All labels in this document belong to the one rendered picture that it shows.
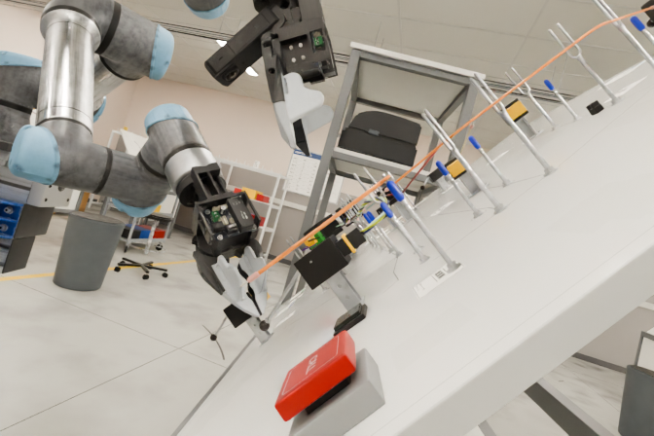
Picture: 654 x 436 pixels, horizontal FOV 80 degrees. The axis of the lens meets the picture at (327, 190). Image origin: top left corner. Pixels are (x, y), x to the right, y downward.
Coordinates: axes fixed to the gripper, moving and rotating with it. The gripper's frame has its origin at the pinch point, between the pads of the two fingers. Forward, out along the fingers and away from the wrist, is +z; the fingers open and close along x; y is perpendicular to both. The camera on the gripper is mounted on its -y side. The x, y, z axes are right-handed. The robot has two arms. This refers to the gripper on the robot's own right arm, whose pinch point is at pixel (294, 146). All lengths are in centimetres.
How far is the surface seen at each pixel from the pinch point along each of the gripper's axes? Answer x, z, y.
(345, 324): -7.8, 21.0, 3.0
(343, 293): -1.1, 19.3, 2.4
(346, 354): -27.2, 16.8, 6.0
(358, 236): -1.3, 12.7, 5.8
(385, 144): 103, -10, 14
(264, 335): 25.3, 30.5, -18.7
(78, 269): 250, 17, -257
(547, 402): 30, 53, 31
